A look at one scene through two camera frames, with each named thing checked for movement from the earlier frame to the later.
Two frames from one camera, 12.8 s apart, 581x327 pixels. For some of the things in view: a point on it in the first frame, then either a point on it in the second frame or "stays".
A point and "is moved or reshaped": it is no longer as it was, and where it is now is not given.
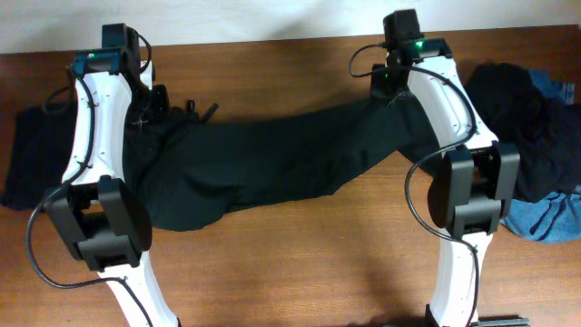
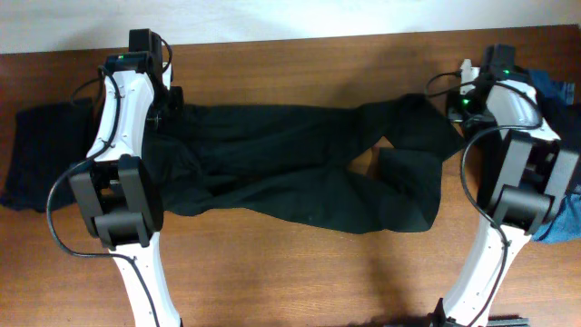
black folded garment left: (39, 150) stays
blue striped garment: (556, 217) stays
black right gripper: (381, 87) -> (458, 113)
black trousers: (201, 174) is moved or reshaped
